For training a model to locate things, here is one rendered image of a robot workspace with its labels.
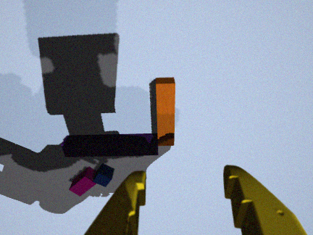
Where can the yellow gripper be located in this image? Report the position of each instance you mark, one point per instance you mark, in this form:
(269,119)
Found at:
(256,210)

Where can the small blue cube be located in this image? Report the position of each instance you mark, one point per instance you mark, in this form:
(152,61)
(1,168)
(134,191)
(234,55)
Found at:
(103,175)

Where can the magenta block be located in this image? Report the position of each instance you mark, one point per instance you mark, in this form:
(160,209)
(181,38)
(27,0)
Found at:
(83,182)

